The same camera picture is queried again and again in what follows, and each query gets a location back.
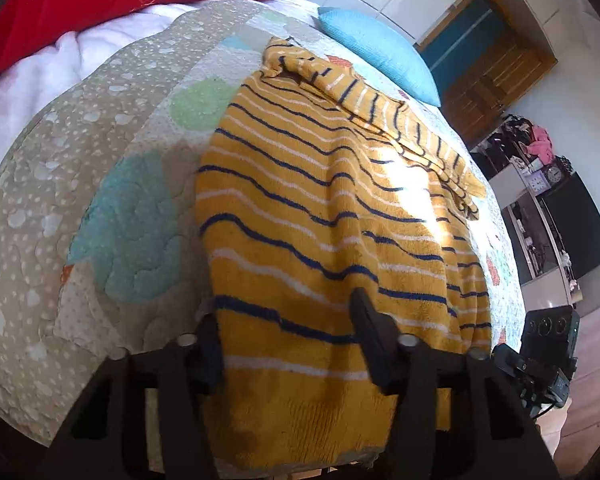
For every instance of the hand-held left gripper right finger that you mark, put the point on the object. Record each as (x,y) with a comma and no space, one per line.
(372,345)

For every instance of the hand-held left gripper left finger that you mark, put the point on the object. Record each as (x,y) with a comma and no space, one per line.
(211,360)

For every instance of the yellow striped sweater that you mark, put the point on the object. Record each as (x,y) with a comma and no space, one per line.
(300,220)

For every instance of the black television screen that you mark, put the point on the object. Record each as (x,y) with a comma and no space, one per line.
(577,225)

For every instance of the white shelf unit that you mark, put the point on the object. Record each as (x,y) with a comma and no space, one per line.
(515,195)

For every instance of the small round clock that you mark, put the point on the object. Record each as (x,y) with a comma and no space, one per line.
(555,174)

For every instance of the pink cloth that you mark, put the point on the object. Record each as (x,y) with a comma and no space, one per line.
(541,142)

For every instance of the patterned quilt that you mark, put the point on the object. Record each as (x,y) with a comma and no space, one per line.
(55,185)

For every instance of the wooden door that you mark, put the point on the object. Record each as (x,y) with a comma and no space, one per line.
(500,70)

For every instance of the blue pillow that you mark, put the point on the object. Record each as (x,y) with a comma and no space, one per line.
(380,50)

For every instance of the white duvet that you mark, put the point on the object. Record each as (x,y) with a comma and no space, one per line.
(35,75)

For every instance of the red pillow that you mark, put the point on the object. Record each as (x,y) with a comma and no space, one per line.
(105,0)

